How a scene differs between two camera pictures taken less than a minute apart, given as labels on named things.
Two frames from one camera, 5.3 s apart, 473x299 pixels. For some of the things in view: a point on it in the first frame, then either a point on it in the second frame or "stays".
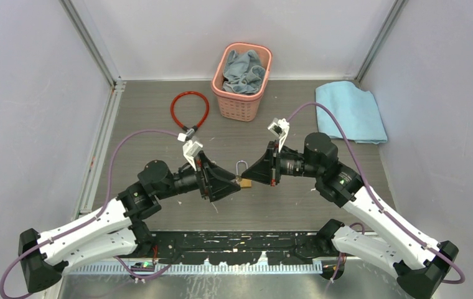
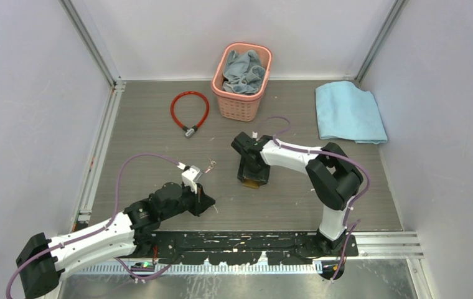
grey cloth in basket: (243, 73) stays
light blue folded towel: (356, 109) stays
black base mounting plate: (231, 247) stays
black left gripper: (215, 189) to (201, 200)
